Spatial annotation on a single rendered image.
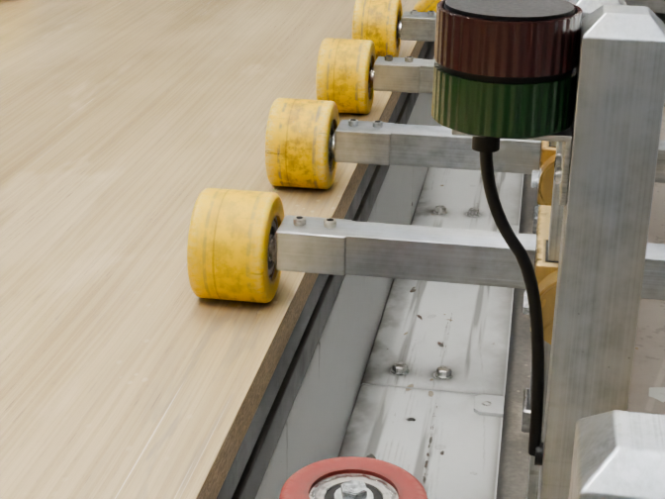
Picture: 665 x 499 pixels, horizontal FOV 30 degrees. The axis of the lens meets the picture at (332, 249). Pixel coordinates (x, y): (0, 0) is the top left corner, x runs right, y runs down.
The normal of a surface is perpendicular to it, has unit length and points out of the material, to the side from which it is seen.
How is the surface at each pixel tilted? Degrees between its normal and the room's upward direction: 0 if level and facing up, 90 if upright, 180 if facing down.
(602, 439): 45
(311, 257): 90
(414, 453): 0
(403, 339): 0
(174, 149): 0
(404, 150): 90
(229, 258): 84
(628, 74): 90
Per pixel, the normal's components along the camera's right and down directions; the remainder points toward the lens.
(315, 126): -0.11, -0.36
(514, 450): 0.01, -0.92
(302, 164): -0.17, 0.50
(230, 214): -0.08, -0.57
